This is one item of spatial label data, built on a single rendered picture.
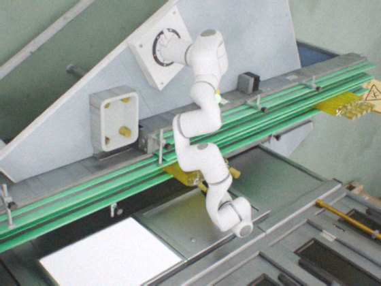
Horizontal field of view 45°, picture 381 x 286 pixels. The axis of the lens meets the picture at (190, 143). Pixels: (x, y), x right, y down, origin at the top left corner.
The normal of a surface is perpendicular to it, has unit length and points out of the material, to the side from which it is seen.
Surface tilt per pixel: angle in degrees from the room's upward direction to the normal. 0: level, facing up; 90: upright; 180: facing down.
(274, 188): 91
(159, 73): 5
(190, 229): 90
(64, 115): 0
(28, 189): 90
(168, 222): 90
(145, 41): 5
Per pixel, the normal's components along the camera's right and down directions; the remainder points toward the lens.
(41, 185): 0.07, -0.87
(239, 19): 0.67, 0.40
